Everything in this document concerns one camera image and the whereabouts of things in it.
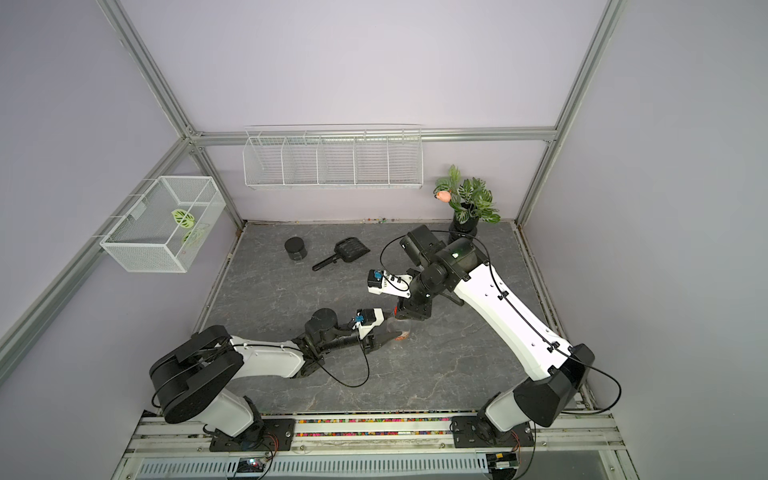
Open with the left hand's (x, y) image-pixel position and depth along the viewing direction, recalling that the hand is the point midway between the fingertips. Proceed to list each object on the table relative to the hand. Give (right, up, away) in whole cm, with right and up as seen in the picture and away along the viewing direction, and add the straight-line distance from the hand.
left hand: (397, 324), depth 77 cm
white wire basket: (-65, +27, +5) cm, 70 cm away
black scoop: (-19, +19, +32) cm, 42 cm away
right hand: (+1, +7, -5) cm, 9 cm away
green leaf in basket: (-58, +29, +2) cm, 65 cm away
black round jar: (-38, +20, +32) cm, 53 cm away
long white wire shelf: (-19, +51, +22) cm, 59 cm away
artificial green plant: (+21, +35, +11) cm, 42 cm away
